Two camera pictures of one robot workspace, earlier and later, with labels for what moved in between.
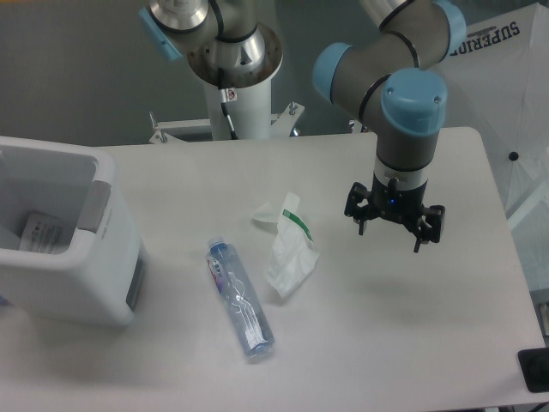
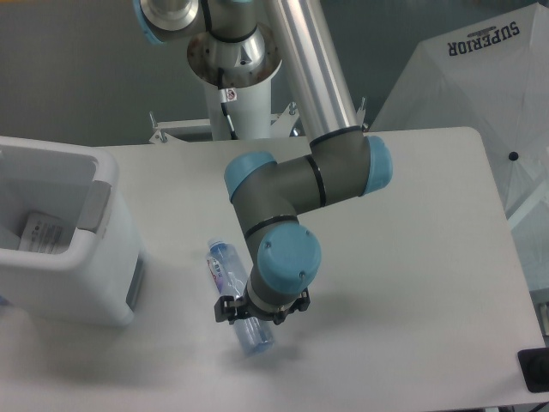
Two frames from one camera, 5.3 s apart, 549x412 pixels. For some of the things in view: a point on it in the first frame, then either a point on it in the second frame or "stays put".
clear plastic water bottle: x=233 y=281 stays put
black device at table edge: x=534 y=364 stays put
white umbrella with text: x=497 y=85 stays put
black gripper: x=405 y=205 to x=226 y=311
